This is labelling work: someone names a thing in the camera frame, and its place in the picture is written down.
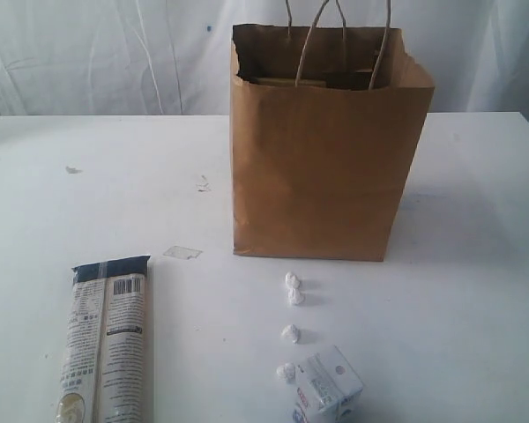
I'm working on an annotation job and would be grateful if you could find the clear jar gold lid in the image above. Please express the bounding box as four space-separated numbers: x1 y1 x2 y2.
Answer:
252 77 326 88

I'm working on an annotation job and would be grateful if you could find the clear tape piece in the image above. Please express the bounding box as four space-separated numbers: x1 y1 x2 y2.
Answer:
163 245 203 260

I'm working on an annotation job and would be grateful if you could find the small white milk carton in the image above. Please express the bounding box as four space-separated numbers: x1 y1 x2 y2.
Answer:
291 345 363 422

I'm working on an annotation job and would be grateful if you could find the white backdrop sheet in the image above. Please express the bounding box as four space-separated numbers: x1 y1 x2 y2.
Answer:
0 1 529 121

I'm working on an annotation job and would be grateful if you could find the long noodle packet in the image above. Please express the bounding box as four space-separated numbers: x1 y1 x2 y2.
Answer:
56 256 149 422

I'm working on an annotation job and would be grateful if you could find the tiny white paper scrap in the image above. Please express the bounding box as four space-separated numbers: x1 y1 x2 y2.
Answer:
65 167 82 174

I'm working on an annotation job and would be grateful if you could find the white crumpled scrap near carton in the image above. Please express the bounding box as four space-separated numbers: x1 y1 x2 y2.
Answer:
276 362 295 383

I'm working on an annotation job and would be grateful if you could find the small white crumpled scrap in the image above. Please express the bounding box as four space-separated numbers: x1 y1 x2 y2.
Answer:
285 271 301 289

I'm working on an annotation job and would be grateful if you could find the brown paper shopping bag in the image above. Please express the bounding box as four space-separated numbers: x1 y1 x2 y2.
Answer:
229 23 435 262

